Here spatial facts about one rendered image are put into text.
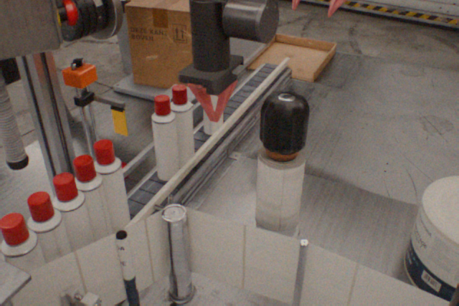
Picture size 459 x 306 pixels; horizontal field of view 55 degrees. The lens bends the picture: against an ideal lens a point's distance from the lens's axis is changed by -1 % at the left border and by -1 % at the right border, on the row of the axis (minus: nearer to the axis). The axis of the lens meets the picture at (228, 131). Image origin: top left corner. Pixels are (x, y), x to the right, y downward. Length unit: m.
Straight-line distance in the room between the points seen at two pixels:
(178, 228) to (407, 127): 0.90
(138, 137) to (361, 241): 0.68
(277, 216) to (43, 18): 0.51
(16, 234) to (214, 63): 0.37
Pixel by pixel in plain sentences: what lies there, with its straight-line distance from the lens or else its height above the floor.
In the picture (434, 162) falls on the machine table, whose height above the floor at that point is 0.83.
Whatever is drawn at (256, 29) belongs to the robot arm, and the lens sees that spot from 0.59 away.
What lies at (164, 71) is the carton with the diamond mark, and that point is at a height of 0.91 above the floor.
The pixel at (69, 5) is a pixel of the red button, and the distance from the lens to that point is 0.68.
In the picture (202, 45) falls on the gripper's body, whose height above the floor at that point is 1.28.
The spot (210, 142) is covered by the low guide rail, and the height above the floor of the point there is 0.91.
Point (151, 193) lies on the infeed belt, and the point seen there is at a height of 0.88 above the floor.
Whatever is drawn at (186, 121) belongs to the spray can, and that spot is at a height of 1.01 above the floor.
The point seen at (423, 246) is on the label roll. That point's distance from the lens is 0.82.
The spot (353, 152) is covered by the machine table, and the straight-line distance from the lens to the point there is 1.25.
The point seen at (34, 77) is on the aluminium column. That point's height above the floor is 1.19.
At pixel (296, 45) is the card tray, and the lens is 1.89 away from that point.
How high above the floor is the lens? 1.52
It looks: 33 degrees down
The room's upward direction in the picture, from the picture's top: straight up
